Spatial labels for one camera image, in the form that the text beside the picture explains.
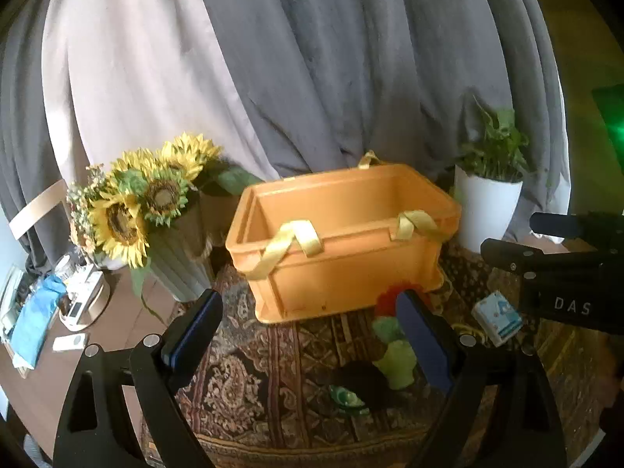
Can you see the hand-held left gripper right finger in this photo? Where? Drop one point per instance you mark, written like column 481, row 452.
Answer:
column 424, row 346

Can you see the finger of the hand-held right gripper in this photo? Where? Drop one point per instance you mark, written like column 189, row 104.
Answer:
column 507, row 256
column 560, row 225

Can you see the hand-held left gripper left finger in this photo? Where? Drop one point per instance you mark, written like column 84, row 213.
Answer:
column 192, row 334

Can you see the light green soft toy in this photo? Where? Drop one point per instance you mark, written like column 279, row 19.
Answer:
column 397, row 360

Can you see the red soft toy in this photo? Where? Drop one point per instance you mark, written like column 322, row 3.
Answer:
column 387, row 302

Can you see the white and blue tissue packet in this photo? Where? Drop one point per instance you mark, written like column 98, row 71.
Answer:
column 497, row 319

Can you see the black soft object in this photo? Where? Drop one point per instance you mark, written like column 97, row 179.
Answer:
column 360, row 382

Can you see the small green soft object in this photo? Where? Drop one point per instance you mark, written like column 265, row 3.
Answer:
column 343, row 397

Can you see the white plant pot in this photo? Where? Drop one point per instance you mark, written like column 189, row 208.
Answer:
column 485, row 214

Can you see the ribbed grey-green vase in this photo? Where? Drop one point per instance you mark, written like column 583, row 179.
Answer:
column 183, row 268

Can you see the patterned brown rug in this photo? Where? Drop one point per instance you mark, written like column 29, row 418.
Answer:
column 273, row 365

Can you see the green potted plant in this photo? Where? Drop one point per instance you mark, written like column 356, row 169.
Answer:
column 497, row 148

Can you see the white curtain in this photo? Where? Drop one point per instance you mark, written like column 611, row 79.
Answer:
column 561, row 122

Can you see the brown burlap vase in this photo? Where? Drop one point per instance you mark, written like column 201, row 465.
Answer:
column 217, row 224

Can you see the small white device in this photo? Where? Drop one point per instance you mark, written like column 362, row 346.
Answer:
column 70, row 342

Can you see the artificial sunflower bouquet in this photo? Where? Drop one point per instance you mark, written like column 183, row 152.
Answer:
column 122, row 219

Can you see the blue cloth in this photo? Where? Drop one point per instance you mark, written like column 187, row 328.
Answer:
column 34, row 319

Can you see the stack of white papers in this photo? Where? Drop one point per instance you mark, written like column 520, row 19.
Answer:
column 10, row 297

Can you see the beige band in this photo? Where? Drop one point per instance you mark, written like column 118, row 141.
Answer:
column 36, row 209

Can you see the grey curtain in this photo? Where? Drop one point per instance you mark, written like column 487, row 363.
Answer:
column 351, row 68
column 22, row 146

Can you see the beige curtain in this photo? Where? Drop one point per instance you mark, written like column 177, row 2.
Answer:
column 131, row 73

